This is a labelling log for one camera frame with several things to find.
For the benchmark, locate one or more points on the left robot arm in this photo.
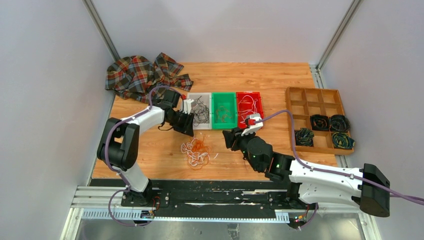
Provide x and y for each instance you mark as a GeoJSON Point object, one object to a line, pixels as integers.
{"type": "Point", "coordinates": [119, 144]}

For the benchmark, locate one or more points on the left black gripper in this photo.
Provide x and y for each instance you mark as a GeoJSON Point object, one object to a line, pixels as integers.
{"type": "Point", "coordinates": [187, 127]}

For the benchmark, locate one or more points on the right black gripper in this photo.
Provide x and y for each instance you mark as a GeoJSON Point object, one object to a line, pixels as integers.
{"type": "Point", "coordinates": [232, 138]}

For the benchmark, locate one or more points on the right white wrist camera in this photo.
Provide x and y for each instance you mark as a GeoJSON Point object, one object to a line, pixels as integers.
{"type": "Point", "coordinates": [253, 124]}

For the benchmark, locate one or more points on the green plastic bin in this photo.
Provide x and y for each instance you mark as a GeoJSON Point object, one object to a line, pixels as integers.
{"type": "Point", "coordinates": [224, 110]}

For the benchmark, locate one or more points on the white plastic bin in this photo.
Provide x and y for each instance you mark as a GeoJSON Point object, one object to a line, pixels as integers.
{"type": "Point", "coordinates": [202, 110]}

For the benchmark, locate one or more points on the wooden compartment tray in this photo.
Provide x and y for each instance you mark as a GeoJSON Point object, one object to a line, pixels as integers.
{"type": "Point", "coordinates": [319, 120]}

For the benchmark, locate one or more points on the plaid cloth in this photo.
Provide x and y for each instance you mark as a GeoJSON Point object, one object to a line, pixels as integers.
{"type": "Point", "coordinates": [133, 77]}

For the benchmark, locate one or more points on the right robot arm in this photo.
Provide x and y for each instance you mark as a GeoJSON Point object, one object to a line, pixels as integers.
{"type": "Point", "coordinates": [311, 183]}

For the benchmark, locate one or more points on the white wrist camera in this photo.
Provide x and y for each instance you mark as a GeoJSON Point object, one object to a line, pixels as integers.
{"type": "Point", "coordinates": [187, 105]}
{"type": "Point", "coordinates": [253, 124]}

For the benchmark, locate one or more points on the red plastic bin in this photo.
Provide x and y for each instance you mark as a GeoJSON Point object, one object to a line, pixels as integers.
{"type": "Point", "coordinates": [248, 103]}

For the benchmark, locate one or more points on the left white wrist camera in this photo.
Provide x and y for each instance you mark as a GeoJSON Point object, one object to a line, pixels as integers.
{"type": "Point", "coordinates": [187, 105]}

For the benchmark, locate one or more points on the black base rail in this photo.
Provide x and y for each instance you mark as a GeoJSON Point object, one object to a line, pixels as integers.
{"type": "Point", "coordinates": [214, 199]}

